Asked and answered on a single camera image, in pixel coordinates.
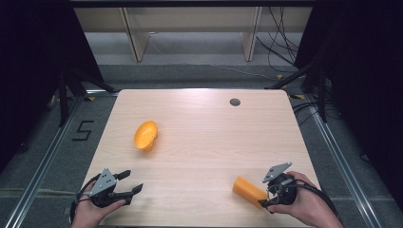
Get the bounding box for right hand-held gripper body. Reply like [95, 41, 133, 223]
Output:
[261, 161, 299, 207]

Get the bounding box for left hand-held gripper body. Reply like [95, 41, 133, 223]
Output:
[83, 167, 133, 209]

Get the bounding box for orange plastic cup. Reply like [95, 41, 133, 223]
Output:
[232, 176, 269, 210]

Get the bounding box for person's right hand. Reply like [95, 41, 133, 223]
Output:
[266, 170, 337, 228]

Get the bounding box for person's left hand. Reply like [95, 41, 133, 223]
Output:
[70, 180, 126, 228]

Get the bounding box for orange plastic bowl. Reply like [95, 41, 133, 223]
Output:
[133, 120, 159, 153]

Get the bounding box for black metal stand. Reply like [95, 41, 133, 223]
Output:
[57, 66, 118, 128]
[264, 59, 329, 124]

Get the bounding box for black curtain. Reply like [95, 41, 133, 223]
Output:
[0, 3, 106, 174]
[294, 3, 403, 212]

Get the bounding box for beige wooden furniture leg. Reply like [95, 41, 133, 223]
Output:
[239, 7, 264, 63]
[121, 7, 151, 63]

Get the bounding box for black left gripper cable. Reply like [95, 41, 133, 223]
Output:
[69, 173, 102, 224]

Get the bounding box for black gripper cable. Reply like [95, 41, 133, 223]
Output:
[69, 173, 102, 224]
[293, 181, 342, 222]

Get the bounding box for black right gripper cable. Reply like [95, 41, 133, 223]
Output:
[293, 181, 342, 222]

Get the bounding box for aluminium floor rail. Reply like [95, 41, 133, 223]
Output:
[2, 89, 119, 228]
[288, 93, 383, 228]

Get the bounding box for black floor cables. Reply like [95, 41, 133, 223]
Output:
[291, 100, 319, 126]

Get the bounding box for bundle of black cables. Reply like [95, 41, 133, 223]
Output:
[255, 6, 302, 74]

